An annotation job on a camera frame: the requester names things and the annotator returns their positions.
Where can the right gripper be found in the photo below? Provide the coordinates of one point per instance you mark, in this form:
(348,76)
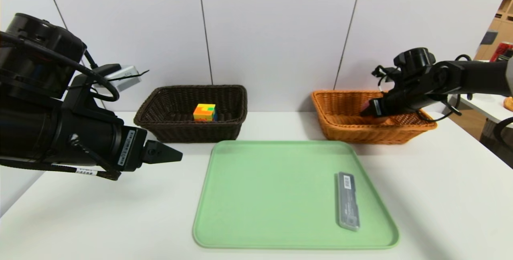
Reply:
(377,107)

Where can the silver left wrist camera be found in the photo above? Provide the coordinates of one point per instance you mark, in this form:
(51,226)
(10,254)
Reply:
(124,77)

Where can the dark table base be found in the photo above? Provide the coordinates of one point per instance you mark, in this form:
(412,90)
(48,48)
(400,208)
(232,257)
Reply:
(487,136)

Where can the orange bread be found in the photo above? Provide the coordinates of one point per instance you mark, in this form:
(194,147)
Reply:
(509,104)

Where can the red can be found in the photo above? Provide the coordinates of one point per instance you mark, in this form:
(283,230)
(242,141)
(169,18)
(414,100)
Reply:
(503,51)

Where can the orange wicker basket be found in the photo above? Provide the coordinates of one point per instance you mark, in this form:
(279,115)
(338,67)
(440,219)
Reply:
(344,127)

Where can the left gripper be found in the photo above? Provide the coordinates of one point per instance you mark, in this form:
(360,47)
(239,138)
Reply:
(131,148)

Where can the grey pen case with barcode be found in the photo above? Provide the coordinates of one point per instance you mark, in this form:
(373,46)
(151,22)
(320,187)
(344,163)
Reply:
(348,204)

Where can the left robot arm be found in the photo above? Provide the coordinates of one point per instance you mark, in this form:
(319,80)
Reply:
(36,132)

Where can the colourful puzzle cube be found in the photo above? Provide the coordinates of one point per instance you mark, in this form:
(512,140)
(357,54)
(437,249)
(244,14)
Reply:
(204,112)

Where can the white side table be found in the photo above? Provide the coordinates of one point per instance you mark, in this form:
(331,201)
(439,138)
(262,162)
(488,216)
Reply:
(489,107)

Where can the dark brown wicker basket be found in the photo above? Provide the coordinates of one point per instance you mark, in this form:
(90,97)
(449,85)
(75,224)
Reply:
(180,132)

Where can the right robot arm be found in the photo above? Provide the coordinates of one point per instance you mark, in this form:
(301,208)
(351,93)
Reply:
(473,77)

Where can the green plastic tray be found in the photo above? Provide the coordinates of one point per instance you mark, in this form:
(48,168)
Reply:
(280,212)

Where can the wooden shelf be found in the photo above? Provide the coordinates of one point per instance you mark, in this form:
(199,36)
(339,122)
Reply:
(503,27)

